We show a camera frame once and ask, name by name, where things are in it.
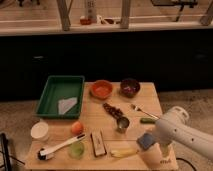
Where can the purple bowl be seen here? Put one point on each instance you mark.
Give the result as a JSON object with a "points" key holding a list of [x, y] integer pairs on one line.
{"points": [[129, 87]]}

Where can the blue sponge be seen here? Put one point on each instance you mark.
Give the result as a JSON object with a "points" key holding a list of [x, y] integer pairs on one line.
{"points": [[146, 141]]}

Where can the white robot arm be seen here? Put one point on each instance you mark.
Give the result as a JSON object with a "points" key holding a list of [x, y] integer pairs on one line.
{"points": [[171, 126]]}

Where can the orange bowl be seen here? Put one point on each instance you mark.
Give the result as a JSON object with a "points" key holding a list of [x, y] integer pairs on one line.
{"points": [[101, 89]]}

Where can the brown grape bunch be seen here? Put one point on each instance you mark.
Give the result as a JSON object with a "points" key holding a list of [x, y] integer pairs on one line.
{"points": [[113, 111]]}

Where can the metal measuring cup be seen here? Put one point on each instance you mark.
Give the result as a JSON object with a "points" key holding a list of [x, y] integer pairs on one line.
{"points": [[122, 124]]}

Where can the green plastic tray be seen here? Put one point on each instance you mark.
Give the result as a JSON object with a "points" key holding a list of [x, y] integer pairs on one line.
{"points": [[57, 88]]}

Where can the grey folded cloth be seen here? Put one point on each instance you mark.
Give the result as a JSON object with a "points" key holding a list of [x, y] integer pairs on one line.
{"points": [[64, 105]]}

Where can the brown white eraser block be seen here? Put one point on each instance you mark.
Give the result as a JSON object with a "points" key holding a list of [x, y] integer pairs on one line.
{"points": [[98, 144]]}

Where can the orange fruit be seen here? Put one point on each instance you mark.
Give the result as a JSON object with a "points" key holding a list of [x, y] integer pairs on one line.
{"points": [[77, 128]]}

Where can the green chili pepper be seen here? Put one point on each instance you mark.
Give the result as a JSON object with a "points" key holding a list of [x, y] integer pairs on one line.
{"points": [[147, 121]]}

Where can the red object on shelf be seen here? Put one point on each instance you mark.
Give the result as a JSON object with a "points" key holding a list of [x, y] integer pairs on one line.
{"points": [[85, 21]]}

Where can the green cup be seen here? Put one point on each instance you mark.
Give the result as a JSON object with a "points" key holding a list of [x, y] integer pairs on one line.
{"points": [[76, 150]]}

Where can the white round container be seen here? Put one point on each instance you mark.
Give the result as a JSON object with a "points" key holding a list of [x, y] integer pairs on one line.
{"points": [[40, 131]]}

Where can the white dish brush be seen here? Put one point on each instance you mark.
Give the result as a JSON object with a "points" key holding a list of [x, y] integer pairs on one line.
{"points": [[44, 153]]}

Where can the black stand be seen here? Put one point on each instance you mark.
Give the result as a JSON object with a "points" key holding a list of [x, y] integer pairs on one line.
{"points": [[5, 153]]}

